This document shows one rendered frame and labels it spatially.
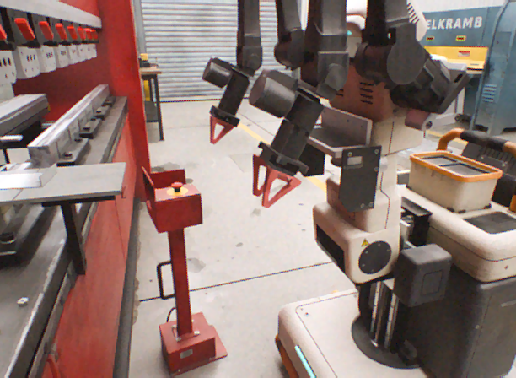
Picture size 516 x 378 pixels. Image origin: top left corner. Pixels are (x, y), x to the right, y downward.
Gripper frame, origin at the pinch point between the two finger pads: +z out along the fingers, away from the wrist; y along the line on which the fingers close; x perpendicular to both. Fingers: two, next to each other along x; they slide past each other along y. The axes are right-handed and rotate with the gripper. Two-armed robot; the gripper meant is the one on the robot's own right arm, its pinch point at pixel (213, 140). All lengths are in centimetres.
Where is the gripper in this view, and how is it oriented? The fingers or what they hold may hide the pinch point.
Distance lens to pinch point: 107.4
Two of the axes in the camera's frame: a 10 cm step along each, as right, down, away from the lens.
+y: 3.2, 3.6, -8.8
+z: -4.3, 8.8, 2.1
